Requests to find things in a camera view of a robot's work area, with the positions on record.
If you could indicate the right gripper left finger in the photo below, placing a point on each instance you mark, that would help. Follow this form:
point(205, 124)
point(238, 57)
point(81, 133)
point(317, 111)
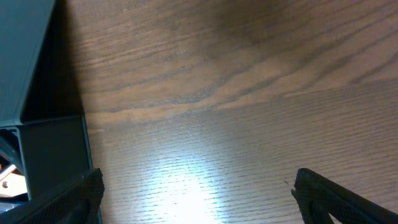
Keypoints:
point(77, 200)

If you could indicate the orange scraper wooden handle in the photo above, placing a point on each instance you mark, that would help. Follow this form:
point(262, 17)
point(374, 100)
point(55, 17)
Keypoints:
point(12, 184)

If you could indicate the dark green open box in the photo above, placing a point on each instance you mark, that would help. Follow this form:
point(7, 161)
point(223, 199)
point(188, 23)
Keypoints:
point(43, 128)

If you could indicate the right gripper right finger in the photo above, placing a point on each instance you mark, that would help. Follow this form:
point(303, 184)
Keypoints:
point(320, 199)

